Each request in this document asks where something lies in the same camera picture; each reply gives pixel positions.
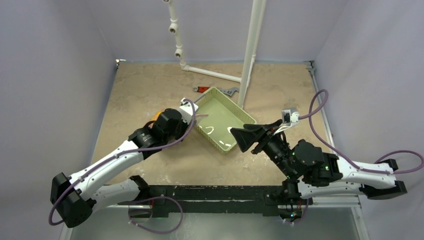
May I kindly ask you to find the light green plastic basket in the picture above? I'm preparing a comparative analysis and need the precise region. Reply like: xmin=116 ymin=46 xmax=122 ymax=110
xmin=194 ymin=87 xmax=257 ymax=154

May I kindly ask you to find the orange toy pumpkin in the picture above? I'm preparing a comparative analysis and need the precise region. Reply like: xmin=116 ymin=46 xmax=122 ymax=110
xmin=151 ymin=111 xmax=162 ymax=121

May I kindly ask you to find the clear zip top bag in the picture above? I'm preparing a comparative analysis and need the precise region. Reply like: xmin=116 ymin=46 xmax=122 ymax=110
xmin=148 ymin=114 xmax=209 ymax=127

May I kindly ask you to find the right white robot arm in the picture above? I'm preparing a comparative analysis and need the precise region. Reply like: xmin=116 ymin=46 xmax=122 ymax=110
xmin=229 ymin=119 xmax=408 ymax=204

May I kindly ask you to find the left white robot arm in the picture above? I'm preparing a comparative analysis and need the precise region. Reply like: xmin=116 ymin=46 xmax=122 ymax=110
xmin=48 ymin=103 xmax=199 ymax=228

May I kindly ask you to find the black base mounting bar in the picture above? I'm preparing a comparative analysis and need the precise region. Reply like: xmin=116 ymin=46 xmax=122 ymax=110
xmin=127 ymin=176 xmax=313 ymax=219

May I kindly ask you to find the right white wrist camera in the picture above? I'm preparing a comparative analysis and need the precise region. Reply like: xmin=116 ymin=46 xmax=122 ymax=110
xmin=274 ymin=108 xmax=300 ymax=135

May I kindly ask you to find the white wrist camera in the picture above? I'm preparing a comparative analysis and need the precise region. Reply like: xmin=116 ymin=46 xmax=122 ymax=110
xmin=274 ymin=108 xmax=300 ymax=135
xmin=177 ymin=98 xmax=199 ymax=124

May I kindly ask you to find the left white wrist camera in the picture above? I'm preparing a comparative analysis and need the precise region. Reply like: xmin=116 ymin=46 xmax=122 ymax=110
xmin=177 ymin=98 xmax=199 ymax=124

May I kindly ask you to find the red handled adjustable wrench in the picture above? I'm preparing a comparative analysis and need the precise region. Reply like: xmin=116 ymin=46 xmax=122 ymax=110
xmin=192 ymin=86 xmax=240 ymax=98

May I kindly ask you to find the aluminium rail frame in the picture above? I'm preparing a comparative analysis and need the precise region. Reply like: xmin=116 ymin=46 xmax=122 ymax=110
xmin=304 ymin=60 xmax=370 ymax=240

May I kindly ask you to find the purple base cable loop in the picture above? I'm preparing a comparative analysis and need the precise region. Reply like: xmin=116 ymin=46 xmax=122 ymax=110
xmin=127 ymin=196 xmax=185 ymax=235

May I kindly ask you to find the white pvc pipe frame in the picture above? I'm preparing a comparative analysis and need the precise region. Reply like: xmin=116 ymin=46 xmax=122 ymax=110
xmin=163 ymin=0 xmax=267 ymax=108

